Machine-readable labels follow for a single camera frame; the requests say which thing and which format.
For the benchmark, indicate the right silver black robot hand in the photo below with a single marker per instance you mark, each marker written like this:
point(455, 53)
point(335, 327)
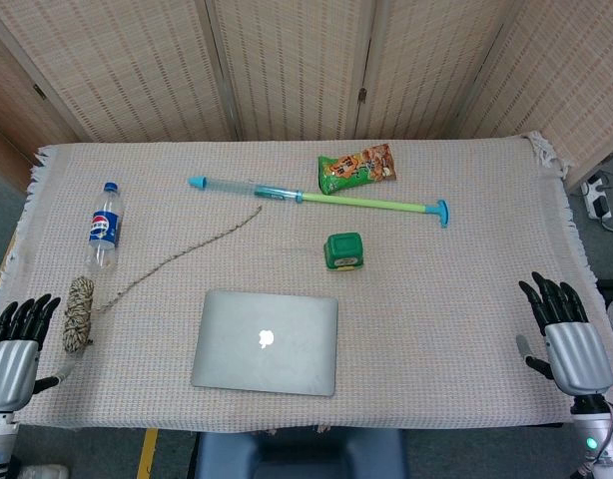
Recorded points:
point(578, 356)

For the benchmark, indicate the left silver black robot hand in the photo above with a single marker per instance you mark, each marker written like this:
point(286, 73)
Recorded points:
point(12, 369)

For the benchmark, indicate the silver laptop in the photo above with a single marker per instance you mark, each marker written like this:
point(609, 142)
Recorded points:
point(264, 344)

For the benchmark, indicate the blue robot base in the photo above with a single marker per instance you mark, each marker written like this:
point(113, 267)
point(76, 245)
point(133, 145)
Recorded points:
point(301, 456)

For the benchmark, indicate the brown white twine bundle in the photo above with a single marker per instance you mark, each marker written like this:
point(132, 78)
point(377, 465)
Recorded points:
point(79, 314)

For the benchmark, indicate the beige woven tablecloth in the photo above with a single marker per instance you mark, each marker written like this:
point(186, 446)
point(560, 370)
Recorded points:
point(436, 324)

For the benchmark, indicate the black plug adapter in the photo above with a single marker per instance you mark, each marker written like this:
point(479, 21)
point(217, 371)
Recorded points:
point(601, 205)

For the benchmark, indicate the white power strip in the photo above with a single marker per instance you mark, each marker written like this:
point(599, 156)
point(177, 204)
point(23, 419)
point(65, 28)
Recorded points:
point(593, 192)

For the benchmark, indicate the clear Pepsi plastic bottle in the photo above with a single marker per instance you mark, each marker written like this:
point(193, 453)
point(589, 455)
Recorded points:
point(104, 229)

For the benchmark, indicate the green plastic box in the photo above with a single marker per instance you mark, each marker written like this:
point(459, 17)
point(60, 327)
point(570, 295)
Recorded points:
point(343, 251)

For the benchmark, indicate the green orange snack bag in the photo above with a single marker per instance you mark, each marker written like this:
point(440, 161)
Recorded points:
point(356, 167)

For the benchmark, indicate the blue green toy water pump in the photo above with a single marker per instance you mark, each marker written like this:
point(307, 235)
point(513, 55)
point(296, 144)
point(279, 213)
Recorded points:
point(266, 191)

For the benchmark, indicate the beige woven folding screen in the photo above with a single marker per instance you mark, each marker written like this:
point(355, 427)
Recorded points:
point(286, 65)

